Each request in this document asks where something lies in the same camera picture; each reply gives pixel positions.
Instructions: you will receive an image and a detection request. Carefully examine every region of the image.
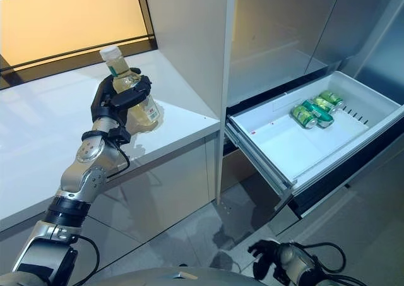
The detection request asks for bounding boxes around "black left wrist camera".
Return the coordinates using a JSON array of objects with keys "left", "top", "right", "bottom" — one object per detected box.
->
[{"left": 107, "top": 126, "right": 132, "bottom": 145}]

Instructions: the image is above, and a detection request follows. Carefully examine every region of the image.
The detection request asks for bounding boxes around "silver robot torso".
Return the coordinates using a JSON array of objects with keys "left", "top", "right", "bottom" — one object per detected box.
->
[{"left": 0, "top": 266, "right": 253, "bottom": 286}]

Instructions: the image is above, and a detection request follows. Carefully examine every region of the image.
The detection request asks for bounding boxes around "yellow drink bottle white cap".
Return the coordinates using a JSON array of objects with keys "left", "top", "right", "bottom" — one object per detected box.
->
[{"left": 100, "top": 45, "right": 161, "bottom": 129}]

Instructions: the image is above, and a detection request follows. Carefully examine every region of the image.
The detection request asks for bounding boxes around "tall white cabinet panel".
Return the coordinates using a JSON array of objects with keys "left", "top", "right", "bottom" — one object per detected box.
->
[{"left": 141, "top": 0, "right": 237, "bottom": 205}]

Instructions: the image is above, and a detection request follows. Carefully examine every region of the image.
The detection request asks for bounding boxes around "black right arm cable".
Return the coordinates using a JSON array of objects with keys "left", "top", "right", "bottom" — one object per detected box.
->
[{"left": 296, "top": 241, "right": 348, "bottom": 286}]

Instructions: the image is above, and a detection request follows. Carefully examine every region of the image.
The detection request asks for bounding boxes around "teal green drink can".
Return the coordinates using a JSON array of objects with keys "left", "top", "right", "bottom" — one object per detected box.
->
[{"left": 299, "top": 98, "right": 335, "bottom": 129}]

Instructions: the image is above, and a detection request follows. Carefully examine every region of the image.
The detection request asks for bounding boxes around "stainless steel fridge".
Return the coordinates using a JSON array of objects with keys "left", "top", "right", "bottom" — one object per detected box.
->
[{"left": 220, "top": 0, "right": 404, "bottom": 236}]

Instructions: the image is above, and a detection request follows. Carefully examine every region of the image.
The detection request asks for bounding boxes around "light green drink can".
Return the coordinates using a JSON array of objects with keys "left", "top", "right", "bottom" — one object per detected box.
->
[
  {"left": 318, "top": 90, "right": 345, "bottom": 109},
  {"left": 311, "top": 95, "right": 337, "bottom": 114},
  {"left": 290, "top": 104, "right": 319, "bottom": 129}
]

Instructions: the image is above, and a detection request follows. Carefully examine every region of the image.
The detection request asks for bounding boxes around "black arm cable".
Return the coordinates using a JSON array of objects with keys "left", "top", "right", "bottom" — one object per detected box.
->
[
  {"left": 75, "top": 142, "right": 131, "bottom": 273},
  {"left": 296, "top": 241, "right": 348, "bottom": 286}
]

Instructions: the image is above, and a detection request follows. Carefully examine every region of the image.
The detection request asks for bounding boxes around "fridge drawer with white bin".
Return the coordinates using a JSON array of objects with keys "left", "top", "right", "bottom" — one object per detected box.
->
[{"left": 225, "top": 70, "right": 404, "bottom": 219}]

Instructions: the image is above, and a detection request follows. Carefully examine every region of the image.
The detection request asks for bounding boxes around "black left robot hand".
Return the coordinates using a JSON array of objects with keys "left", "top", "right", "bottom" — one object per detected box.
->
[{"left": 90, "top": 67, "right": 152, "bottom": 124}]

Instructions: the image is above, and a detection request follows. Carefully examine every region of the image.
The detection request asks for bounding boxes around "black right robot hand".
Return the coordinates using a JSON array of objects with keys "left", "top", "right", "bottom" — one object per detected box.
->
[{"left": 247, "top": 239, "right": 285, "bottom": 279}]

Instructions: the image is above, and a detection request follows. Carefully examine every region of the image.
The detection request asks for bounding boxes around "black framed lit window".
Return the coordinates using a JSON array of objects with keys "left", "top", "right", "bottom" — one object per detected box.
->
[{"left": 0, "top": 0, "right": 158, "bottom": 91}]

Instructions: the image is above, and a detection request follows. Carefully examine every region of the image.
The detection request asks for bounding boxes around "white counter cabinet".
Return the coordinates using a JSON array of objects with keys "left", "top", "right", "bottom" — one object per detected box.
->
[{"left": 0, "top": 49, "right": 221, "bottom": 236}]

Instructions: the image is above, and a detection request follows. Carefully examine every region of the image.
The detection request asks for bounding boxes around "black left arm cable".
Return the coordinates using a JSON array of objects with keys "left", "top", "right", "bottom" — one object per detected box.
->
[{"left": 75, "top": 142, "right": 131, "bottom": 273}]

